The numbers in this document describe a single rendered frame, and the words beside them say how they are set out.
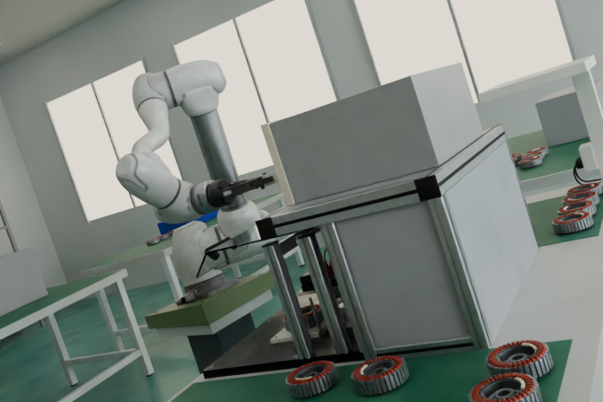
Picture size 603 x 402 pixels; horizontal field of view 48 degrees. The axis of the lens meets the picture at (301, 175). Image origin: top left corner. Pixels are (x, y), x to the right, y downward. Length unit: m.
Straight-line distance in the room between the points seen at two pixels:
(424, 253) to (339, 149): 0.31
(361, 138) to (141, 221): 7.19
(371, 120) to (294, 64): 5.54
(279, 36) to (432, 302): 5.81
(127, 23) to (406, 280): 7.03
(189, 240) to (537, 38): 4.38
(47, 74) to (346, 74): 4.12
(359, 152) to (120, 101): 7.01
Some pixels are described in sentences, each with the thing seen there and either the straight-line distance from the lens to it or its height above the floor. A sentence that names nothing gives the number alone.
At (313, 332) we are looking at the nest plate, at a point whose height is 0.78.
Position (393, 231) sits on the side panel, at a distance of 1.42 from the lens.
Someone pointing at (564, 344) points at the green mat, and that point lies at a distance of 1.38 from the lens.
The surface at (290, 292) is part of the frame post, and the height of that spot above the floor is 0.93.
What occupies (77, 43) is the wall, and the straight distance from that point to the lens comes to 8.78.
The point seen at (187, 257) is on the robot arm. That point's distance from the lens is 2.50.
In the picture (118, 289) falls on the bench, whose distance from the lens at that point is 4.77.
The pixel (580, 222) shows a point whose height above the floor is 0.78.
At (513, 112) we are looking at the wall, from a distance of 6.35.
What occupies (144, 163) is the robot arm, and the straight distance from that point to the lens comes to 1.83.
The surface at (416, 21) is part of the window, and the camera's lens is 6.50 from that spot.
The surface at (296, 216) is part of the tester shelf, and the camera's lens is 1.49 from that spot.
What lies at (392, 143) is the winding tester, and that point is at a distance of 1.48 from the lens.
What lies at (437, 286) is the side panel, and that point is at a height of 0.89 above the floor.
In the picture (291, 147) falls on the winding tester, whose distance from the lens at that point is 1.58.
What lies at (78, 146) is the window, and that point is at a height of 1.94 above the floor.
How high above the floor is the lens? 1.28
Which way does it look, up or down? 4 degrees down
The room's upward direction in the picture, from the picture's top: 18 degrees counter-clockwise
